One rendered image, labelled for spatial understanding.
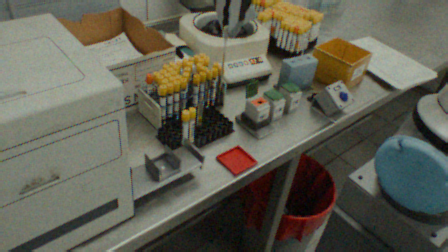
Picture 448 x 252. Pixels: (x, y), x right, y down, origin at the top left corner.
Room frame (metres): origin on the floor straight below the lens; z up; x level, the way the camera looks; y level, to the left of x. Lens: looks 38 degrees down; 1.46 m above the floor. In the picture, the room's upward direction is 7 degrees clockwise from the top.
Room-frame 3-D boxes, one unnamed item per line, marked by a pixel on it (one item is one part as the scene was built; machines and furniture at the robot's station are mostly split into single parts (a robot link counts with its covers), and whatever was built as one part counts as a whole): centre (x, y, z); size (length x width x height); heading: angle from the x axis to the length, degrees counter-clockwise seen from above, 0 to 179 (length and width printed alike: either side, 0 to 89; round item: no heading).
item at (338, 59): (1.05, -0.34, 0.93); 0.13 x 0.13 x 0.10; 49
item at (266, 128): (0.75, -0.08, 0.89); 0.09 x 0.05 x 0.04; 45
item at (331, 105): (0.87, -0.28, 0.92); 0.13 x 0.07 x 0.08; 44
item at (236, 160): (0.61, -0.04, 0.88); 0.07 x 0.07 x 0.01; 44
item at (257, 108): (0.75, -0.08, 0.92); 0.05 x 0.04 x 0.06; 45
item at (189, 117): (0.69, 0.06, 0.93); 0.17 x 0.09 x 0.11; 134
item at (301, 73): (0.94, -0.20, 0.92); 0.10 x 0.07 x 0.10; 126
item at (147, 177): (0.51, 0.12, 0.92); 0.21 x 0.07 x 0.05; 134
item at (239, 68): (1.07, 0.02, 0.94); 0.30 x 0.24 x 0.12; 35
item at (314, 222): (1.00, -0.28, 0.22); 0.38 x 0.37 x 0.44; 134
